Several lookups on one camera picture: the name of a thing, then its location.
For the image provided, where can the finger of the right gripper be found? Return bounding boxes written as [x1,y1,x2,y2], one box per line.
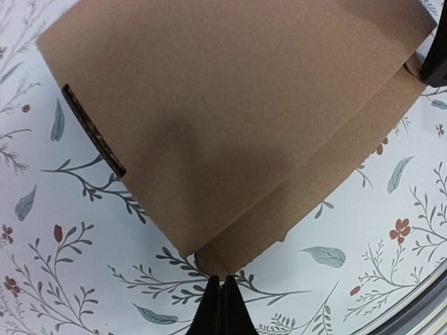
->
[420,24,446,87]

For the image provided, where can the brown cardboard paper box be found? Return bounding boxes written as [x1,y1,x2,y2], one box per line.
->
[38,1,435,276]

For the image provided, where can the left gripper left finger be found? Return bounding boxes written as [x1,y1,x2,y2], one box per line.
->
[186,276,220,335]

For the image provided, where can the floral patterned table cloth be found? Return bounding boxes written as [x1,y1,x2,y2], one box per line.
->
[1,1,446,334]

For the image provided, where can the aluminium front rail base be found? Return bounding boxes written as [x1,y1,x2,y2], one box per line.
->
[355,261,446,334]

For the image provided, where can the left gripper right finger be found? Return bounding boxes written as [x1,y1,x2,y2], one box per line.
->
[220,276,257,335]

